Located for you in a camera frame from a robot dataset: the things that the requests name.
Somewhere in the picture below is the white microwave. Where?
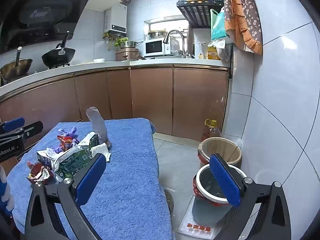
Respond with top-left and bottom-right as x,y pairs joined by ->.
143,38 -> 181,58

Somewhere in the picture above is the person's left hand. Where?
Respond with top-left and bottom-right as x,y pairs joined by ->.
0,165 -> 15,217

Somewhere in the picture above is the clear plastic bag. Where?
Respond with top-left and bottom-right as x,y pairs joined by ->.
86,106 -> 112,148

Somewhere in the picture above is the brown electric pot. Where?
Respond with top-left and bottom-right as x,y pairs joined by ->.
115,47 -> 140,61

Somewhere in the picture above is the white water heater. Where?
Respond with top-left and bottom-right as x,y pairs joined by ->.
104,3 -> 128,34

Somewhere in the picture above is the cooking oil bottle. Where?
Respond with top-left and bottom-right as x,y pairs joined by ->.
201,119 -> 222,142

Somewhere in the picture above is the steel pan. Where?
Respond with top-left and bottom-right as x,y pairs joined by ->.
120,41 -> 144,49

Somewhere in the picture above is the beige wastebasket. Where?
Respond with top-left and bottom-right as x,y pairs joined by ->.
197,137 -> 242,166

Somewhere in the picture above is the teal bag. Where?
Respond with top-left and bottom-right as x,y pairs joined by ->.
210,8 -> 229,42

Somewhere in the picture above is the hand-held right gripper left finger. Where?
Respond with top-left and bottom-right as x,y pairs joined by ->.
24,152 -> 108,240

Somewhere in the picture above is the floral brown cloth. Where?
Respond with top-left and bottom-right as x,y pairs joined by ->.
222,0 -> 263,56

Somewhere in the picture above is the brown kitchen cabinet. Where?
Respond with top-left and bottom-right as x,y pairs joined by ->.
0,66 -> 230,145

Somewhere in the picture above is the red snack packet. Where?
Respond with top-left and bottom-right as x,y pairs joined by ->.
57,135 -> 80,151

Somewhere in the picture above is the white-rimmed trash can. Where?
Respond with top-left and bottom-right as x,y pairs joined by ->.
192,164 -> 248,225

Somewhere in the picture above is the blue fluffy towel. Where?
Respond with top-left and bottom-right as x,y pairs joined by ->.
5,117 -> 173,240

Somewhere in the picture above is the chrome faucet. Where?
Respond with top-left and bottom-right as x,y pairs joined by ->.
163,29 -> 187,57

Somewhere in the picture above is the red silver-lined wrapper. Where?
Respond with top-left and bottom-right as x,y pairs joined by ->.
26,162 -> 55,185

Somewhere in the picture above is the translucent plastic bag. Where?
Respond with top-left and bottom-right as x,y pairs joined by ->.
214,39 -> 232,62

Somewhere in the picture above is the green plant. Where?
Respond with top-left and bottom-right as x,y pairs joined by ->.
114,37 -> 129,48

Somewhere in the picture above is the black range hood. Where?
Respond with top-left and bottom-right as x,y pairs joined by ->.
0,0 -> 131,53

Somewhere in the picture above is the black wok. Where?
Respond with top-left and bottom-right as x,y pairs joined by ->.
41,31 -> 76,68

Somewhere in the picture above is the steel bowl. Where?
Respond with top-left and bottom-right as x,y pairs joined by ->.
147,29 -> 168,40

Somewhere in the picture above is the large green milk carton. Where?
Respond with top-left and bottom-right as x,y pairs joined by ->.
53,132 -> 100,179

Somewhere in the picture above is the brass wok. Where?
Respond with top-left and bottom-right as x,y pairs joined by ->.
0,47 -> 33,81

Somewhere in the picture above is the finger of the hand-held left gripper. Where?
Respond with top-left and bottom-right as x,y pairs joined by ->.
22,121 -> 44,140
0,117 -> 26,134

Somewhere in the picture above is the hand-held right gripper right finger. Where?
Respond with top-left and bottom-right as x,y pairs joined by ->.
209,153 -> 293,240

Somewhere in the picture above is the black metal rack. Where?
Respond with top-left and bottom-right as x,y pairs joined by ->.
176,0 -> 225,28

